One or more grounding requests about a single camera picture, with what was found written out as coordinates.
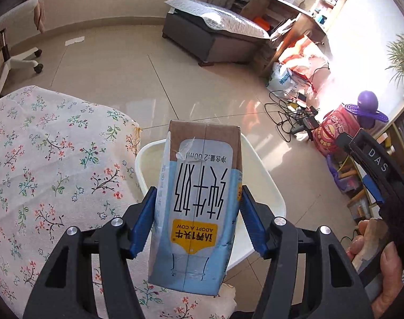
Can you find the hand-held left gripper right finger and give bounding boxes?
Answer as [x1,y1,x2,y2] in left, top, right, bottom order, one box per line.
[240,184,375,319]

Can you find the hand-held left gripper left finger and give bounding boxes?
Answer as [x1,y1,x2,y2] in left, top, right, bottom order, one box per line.
[23,186,159,319]

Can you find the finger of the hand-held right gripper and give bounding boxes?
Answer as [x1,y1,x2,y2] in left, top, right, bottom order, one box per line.
[361,173,387,207]
[336,132,358,156]

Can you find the white plastic bin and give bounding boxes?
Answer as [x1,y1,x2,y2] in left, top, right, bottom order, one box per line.
[134,132,286,271]

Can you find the blue and brown milk carton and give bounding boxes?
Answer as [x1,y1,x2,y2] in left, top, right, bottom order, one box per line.
[147,120,244,297]

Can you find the person's right hand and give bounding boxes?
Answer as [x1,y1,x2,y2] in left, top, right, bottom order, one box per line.
[346,219,404,316]

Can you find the red snack bag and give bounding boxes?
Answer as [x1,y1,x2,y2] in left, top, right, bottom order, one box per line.
[313,104,360,156]

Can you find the purple ball toy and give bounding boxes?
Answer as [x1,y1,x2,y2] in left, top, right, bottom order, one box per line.
[343,90,388,128]

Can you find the white plastic bag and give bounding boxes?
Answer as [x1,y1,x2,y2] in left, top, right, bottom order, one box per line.
[266,62,309,93]

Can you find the orange plastic bags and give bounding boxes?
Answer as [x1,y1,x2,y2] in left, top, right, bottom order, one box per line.
[278,36,330,74]

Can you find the floral tablecloth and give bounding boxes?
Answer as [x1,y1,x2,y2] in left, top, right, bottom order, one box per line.
[0,86,237,319]

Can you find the green potted plant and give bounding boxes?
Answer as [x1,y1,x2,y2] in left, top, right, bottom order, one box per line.
[386,33,404,89]

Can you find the wooden desk shelf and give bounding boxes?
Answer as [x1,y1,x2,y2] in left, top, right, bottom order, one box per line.
[235,0,350,77]

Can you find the cardboard box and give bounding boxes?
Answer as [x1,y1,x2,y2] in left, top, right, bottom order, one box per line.
[245,0,269,19]

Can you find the grey ottoman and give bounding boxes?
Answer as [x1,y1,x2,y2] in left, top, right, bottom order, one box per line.
[162,11,270,65]

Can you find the white office chair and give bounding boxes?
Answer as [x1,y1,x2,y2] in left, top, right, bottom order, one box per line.
[0,0,44,102]

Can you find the brown blanket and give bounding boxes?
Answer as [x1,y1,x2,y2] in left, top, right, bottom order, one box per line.
[12,0,47,34]

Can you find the black cables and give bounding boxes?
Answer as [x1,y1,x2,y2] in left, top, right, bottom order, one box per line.
[264,90,318,142]

